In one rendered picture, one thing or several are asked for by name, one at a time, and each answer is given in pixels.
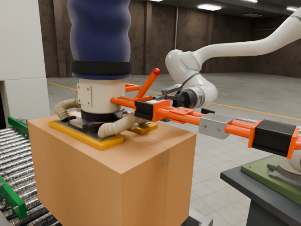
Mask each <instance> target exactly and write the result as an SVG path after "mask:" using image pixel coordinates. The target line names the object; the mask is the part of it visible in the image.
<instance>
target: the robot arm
mask: <svg viewBox="0 0 301 226"><path fill-rule="evenodd" d="M300 38H301V7H300V8H299V9H297V10H296V11H295V12H294V13H293V14H292V15H291V16H289V17H288V18H287V19H286V20H285V21H284V22H283V23H282V24H281V25H280V26H279V27H278V28H277V29H276V30H275V31H274V32H273V33H272V34H271V35H270V36H268V37H266V38H264V39H262V40H257V41H249V42H238V43H221V44H213V45H209V46H206V47H203V48H201V49H199V50H197V51H194V52H190V51H188V52H182V51H181V50H177V49H175V50H172V51H170V52H169V53H168V55H167V56H166V58H165V64H166V67H167V69H168V71H169V73H170V75H171V77H172V78H173V80H174V81H175V82H176V83H177V84H176V85H175V86H172V87H169V88H165V89H162V91H161V92H162V94H161V95H158V96H156V97H155V100H150V101H147V102H146V103H149V104H153V103H156V102H160V101H163V100H168V99H170V100H173V104H172V105H171V106H170V107H174V108H178V107H183V108H188V109H195V108H202V107H206V106H208V105H210V104H211V103H212V102H213V101H214V100H215V99H216V98H217V96H218V90H217V88H216V86H215V85H213V84H212V83H210V82H209V81H207V80H206V79H205V78H203V77H202V75H201V74H200V73H199V71H200V70H201V69H202V64H203V63H204V62H205V61H206V60H207V59H209V58H212V57H235V56H257V55H263V54H267V53H270V52H273V51H275V50H277V49H279V48H281V47H283V46H285V45H287V44H289V43H291V42H293V41H295V40H297V39H300ZM176 91H177V93H176V94H175V95H174V96H168V94H170V93H173V92H176ZM267 168H269V169H271V170H273V172H270V173H269V174H268V176H269V177H271V178H275V179H278V180H280V181H282V182H285V183H287V184H290V185H292V186H294V187H297V188H299V189H301V150H294V153H293V155H292V158H291V159H287V158H286V157H283V156H279V164H278V165H277V164H272V163H268V164H267Z"/></svg>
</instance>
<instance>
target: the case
mask: <svg viewBox="0 0 301 226"><path fill-rule="evenodd" d="M57 119H59V117H58V116H57V115H54V116H49V117H43V118H39V119H34V120H29V121H27V123H28V130H29V137H30V146H31V153H32V160H33V167H34V176H35V182H36V189H37V196H38V200H39V201H40V202H41V203H42V204H43V205H44V206H45V207H46V208H47V210H48V211H49V212H50V213H51V214H52V215H53V216H54V217H55V218H56V219H57V220H58V221H59V222H60V223H61V224H62V225H63V226H180V225H181V224H182V223H183V222H184V221H185V220H186V219H187V218H188V217H189V206H190V197H191V187H192V178H193V169H194V156H195V146H196V137H197V133H194V132H191V131H188V130H184V129H181V128H177V127H174V126H170V125H167V124H163V123H160V122H152V123H155V124H157V125H158V127H157V128H156V129H154V130H151V131H149V132H146V133H144V134H140V133H137V132H134V131H131V130H128V129H127V130H125V131H123V132H121V133H120V134H119V133H118V134H117V135H120V136H123V137H124V142H122V143H120V144H117V145H115V146H113V147H110V148H107V149H105V150H103V151H101V150H99V149H97V148H95V147H92V146H90V145H88V144H86V143H84V142H82V141H80V140H78V139H76V138H74V137H72V136H70V135H68V134H66V133H64V132H62V131H59V130H57V129H55V128H53V127H51V126H49V123H48V122H49V121H53V120H57Z"/></svg>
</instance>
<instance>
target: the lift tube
mask: <svg viewBox="0 0 301 226"><path fill-rule="evenodd" d="M129 2H130V0H68V4H67V8H68V13H69V17H70V20H71V23H72V27H71V32H70V46H71V51H72V55H73V59H74V60H75V61H87V62H129V59H130V42H129V37H128V30H129V27H130V24H131V16H130V13H129V9H128V5H129ZM72 76H73V77H76V78H87V79H120V78H129V77H131V75H130V73H129V74H111V75H100V74H79V73H74V72H72Z"/></svg>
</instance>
